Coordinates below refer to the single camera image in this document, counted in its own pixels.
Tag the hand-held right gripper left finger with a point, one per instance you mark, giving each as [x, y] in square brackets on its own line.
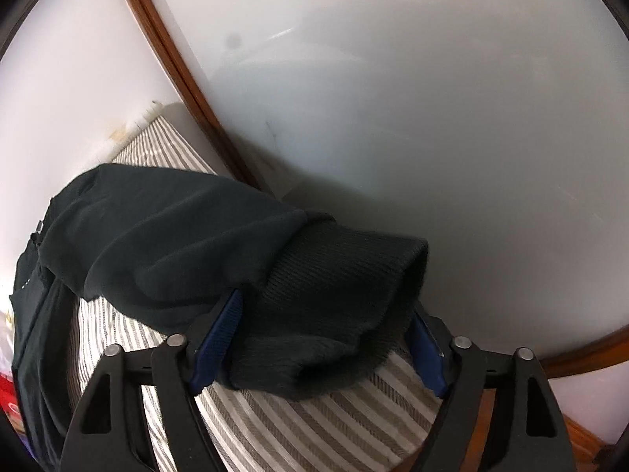
[216, 339]

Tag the black sweatshirt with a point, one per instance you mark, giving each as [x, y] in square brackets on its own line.
[186, 236]

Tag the brown wooden frame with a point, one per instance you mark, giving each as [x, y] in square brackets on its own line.
[162, 49]

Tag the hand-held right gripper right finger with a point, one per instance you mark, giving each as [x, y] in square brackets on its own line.
[425, 349]

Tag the white framed panel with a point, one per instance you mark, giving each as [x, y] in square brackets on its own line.
[393, 108]

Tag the striped bed sheet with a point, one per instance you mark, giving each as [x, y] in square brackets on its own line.
[304, 423]

